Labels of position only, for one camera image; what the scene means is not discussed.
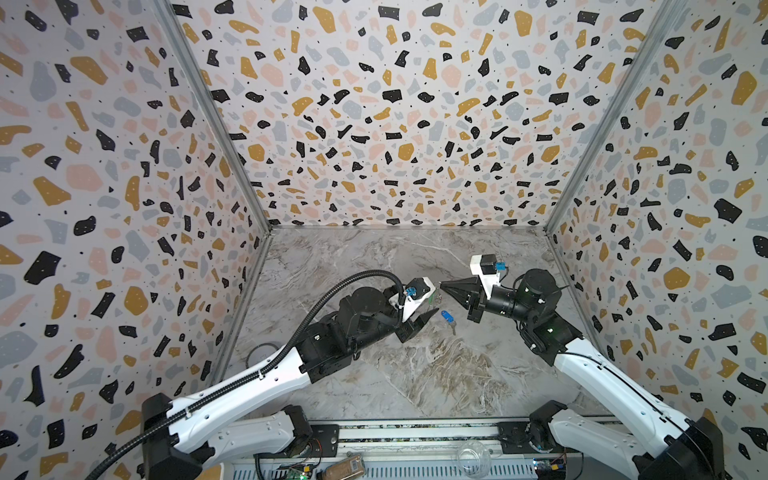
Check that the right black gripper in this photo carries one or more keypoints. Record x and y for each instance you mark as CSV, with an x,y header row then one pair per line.
x,y
475,300

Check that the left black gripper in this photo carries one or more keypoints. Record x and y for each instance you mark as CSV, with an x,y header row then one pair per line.
x,y
413,327

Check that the blue capped key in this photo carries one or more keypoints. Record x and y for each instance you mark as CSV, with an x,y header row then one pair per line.
x,y
450,320

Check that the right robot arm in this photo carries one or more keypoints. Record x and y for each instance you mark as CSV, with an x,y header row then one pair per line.
x,y
660,442

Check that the clear glass cup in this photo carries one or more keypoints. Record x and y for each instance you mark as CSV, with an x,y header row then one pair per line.
x,y
473,459

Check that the grey tape roll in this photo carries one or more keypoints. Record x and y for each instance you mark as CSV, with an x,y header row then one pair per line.
x,y
261,352

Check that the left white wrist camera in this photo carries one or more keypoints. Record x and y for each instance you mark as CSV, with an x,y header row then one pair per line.
x,y
416,292

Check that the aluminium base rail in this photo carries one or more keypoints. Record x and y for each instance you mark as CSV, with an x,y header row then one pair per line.
x,y
419,449

